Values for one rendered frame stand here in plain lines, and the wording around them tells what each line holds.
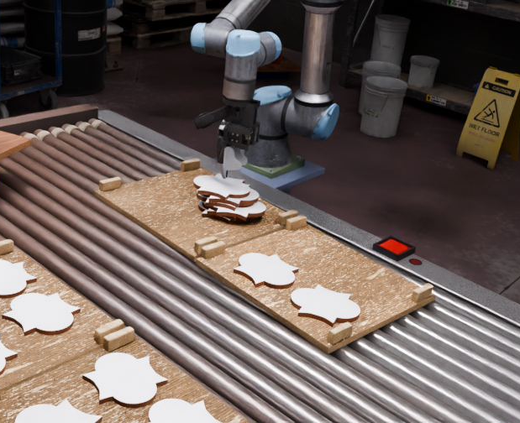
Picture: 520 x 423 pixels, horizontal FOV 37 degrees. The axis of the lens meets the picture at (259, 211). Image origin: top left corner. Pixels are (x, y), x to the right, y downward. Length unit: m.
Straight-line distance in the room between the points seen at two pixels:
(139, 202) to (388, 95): 3.64
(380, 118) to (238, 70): 3.76
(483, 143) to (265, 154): 3.13
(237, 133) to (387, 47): 4.73
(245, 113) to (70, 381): 0.79
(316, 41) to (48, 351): 1.20
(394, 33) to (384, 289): 4.89
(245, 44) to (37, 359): 0.83
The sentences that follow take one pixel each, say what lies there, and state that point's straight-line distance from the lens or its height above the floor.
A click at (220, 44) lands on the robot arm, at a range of 1.94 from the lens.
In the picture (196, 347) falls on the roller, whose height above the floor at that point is 0.91.
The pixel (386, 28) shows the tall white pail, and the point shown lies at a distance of 6.50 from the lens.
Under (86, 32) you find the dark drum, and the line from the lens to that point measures 5.73.
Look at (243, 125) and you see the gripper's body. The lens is 1.86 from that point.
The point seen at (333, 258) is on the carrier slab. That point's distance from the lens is 1.83.
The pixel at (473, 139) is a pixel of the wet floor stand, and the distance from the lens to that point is 5.40.
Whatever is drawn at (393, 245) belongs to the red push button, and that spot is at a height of 0.93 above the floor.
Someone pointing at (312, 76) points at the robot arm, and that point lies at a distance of 2.27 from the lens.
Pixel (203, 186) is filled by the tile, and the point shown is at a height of 1.01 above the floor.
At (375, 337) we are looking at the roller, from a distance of 1.61.
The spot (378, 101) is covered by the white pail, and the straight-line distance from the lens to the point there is 5.49.
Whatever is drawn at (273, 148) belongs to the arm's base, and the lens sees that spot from 2.40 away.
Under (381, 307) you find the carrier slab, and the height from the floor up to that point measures 0.94.
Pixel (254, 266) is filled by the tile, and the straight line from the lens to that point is 1.72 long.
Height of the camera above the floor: 1.79
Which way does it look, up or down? 25 degrees down
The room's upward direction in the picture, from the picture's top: 7 degrees clockwise
